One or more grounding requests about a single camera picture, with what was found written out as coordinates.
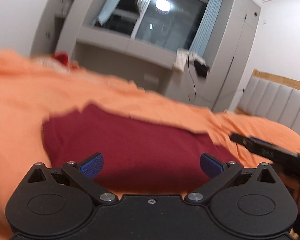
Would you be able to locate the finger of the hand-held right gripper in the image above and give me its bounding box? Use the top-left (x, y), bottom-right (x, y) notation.
top-left (230, 133), bottom-right (300, 167)
top-left (249, 136), bottom-right (275, 147)

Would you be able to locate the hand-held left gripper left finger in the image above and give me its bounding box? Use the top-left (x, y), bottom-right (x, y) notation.
top-left (22, 152), bottom-right (119, 205)

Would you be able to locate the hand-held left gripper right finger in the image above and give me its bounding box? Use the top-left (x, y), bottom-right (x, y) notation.
top-left (184, 153), bottom-right (281, 204)

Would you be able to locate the dark red sweater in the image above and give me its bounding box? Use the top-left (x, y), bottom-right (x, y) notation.
top-left (42, 104), bottom-right (243, 193)

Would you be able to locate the grey padded headboard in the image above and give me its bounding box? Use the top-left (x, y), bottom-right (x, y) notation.
top-left (236, 76), bottom-right (300, 137)

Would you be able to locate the grey wardrobe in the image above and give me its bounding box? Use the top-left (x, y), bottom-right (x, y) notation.
top-left (212, 0), bottom-right (262, 113)

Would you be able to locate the black garment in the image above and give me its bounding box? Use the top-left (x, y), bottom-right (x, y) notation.
top-left (193, 59), bottom-right (211, 78)

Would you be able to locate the orange blanket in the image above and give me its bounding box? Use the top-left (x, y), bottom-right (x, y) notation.
top-left (0, 49), bottom-right (300, 240)

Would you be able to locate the white garment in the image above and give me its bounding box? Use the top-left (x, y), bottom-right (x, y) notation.
top-left (173, 48), bottom-right (206, 72)

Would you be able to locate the red cloth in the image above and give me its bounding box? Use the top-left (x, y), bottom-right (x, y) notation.
top-left (52, 52), bottom-right (70, 66)

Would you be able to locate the grey window sill unit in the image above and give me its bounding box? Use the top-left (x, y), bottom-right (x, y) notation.
top-left (74, 26), bottom-right (216, 98)

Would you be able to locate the light blue curtain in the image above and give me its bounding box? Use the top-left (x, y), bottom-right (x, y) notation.
top-left (189, 0), bottom-right (224, 58)
top-left (97, 0), bottom-right (131, 25)

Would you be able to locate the window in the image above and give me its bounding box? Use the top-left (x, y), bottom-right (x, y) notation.
top-left (112, 0), bottom-right (211, 53)

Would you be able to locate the grey open shelf cabinet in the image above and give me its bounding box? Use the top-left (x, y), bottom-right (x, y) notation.
top-left (31, 0), bottom-right (83, 58)

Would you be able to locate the wooden bed frame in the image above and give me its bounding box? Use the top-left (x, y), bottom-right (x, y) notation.
top-left (251, 69), bottom-right (300, 93)

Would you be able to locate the white wall socket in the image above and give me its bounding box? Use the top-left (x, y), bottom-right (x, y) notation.
top-left (143, 73), bottom-right (160, 85)

